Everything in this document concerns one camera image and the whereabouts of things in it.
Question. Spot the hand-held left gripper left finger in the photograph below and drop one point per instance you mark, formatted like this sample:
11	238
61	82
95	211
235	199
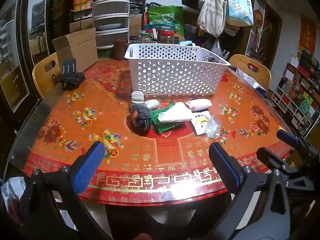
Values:
88	167

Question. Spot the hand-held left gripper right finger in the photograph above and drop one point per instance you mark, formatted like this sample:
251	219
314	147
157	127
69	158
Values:
225	165

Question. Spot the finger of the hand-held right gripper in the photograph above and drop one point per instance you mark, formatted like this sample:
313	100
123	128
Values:
287	136
268	157

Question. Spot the clear plastic bag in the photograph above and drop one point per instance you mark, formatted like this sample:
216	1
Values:
217	48
213	127

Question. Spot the white cartoon packet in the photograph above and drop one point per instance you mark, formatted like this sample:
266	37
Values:
200	125

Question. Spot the pink white cloth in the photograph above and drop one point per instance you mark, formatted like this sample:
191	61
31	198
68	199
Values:
200	103

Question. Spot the dark knit sock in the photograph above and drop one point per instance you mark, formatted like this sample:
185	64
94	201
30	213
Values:
141	117

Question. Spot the green packet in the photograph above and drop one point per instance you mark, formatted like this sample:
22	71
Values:
160	126

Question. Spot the small white sock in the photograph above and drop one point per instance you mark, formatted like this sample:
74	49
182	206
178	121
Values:
152	104

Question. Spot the white perforated plastic basket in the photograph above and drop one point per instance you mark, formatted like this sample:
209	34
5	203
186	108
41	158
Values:
175	77

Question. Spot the shelf with boxes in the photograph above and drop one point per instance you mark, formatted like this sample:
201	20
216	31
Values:
297	95

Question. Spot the red floral tablecloth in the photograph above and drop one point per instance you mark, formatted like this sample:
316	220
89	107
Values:
175	160

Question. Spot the white blue paper box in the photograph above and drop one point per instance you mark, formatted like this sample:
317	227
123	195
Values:
247	80

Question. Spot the wooden chair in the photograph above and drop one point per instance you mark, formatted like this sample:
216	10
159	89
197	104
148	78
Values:
240	63
43	77

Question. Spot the framed plant picture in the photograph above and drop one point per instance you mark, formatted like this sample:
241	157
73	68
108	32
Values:
265	35

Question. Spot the hanging clear plastic bag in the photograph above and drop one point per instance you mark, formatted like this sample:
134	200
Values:
217	48

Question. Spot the green plastic basket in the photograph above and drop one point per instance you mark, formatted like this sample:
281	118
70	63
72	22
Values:
105	53

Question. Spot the cardboard box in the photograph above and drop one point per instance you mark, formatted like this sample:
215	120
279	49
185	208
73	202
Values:
80	47

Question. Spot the brown mug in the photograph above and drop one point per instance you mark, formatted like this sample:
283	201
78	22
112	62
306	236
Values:
120	50

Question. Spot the illustrated tote bag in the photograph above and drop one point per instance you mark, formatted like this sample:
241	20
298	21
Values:
240	10

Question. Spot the dark glass cabinet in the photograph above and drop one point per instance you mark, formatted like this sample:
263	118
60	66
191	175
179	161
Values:
15	50

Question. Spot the small glass jar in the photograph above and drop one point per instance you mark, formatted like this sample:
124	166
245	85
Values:
145	38

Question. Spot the red lid glass jar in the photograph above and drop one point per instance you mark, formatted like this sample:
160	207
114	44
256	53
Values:
166	36

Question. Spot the white canvas tote bag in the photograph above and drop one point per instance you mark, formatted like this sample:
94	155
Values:
212	12

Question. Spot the green shopping bag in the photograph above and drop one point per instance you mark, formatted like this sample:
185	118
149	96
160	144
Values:
172	13

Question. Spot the grey stacked drawer unit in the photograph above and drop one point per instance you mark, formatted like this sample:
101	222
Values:
111	5

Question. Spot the orange box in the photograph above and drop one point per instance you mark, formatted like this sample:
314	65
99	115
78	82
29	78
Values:
83	1

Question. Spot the black phone mount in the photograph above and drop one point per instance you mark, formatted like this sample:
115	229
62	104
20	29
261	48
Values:
71	77

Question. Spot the red wall poster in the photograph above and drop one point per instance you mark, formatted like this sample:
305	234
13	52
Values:
308	35

